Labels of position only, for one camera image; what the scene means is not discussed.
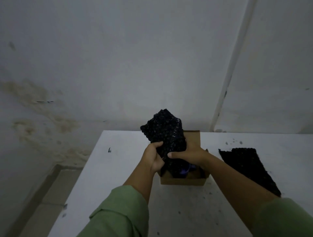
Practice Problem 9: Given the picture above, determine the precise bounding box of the person's left hand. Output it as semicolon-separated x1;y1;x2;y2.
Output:
142;141;165;174

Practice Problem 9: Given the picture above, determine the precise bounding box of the person's right hand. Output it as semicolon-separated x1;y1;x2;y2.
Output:
167;133;208;167

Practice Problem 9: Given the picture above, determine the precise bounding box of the black bubble wrap sheet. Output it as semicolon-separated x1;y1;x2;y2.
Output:
140;109;187;178
219;148;282;198

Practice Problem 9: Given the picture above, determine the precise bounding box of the person's right forearm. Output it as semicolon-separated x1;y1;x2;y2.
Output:
199;151;313;237

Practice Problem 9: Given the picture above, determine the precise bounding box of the person's left forearm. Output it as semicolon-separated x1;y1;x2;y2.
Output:
77;163;155;237

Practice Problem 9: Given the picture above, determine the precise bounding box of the purple object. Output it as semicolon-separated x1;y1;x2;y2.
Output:
182;163;197;174

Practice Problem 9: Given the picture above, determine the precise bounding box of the brown cardboard box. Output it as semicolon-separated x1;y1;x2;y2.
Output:
158;130;210;186

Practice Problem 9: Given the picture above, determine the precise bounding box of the white wall pipe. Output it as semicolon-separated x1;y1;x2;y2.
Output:
210;0;258;133

